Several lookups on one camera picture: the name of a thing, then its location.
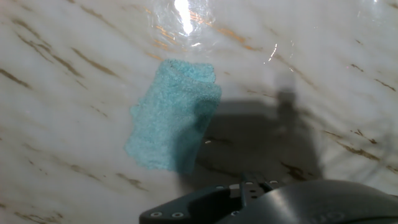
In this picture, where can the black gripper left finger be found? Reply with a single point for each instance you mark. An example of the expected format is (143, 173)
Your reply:
(192, 207)

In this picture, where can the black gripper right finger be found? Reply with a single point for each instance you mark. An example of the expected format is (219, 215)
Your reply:
(256, 185)

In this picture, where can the teal terry cloth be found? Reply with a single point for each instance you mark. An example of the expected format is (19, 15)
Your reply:
(168, 118)

